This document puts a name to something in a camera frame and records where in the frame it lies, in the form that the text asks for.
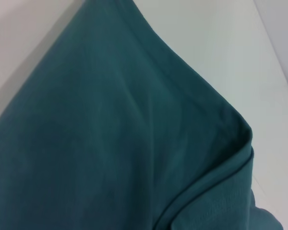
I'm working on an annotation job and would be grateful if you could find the teal blue FREE t-shirt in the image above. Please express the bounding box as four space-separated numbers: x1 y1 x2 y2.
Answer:
0 0 285 230

